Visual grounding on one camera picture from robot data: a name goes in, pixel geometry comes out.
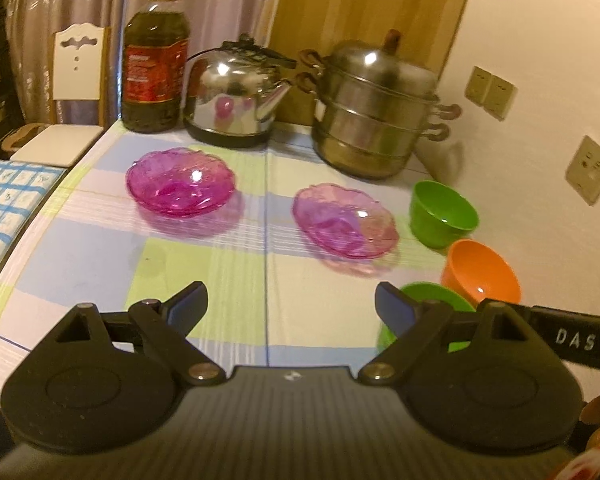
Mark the white wooden chair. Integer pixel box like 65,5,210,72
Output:
2,23,110,169

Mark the stainless steel steamer pot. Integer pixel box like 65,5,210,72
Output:
296,29,462,180

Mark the cooking oil bottle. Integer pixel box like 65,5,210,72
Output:
121,0,190,133

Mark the pink sheer curtain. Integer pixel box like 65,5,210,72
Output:
5,0,278,122

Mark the dark magenta glass dish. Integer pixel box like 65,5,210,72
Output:
125,148,236,218

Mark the orange plastic bowl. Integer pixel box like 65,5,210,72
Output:
440,238,521,307

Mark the person's right hand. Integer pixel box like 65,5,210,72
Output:
580,395,600,450

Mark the stainless steel kettle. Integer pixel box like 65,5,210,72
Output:
183,34,297,148

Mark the blue white checked cloth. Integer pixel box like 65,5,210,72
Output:
0,159,65,265

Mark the large green plastic bowl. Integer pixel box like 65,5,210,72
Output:
376,282,475,352

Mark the beige double wall switch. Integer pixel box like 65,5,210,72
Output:
465,66,517,122

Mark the beige wall socket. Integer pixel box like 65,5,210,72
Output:
565,136,600,206

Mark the light pink glass dish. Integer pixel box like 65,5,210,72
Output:
291,183,400,260

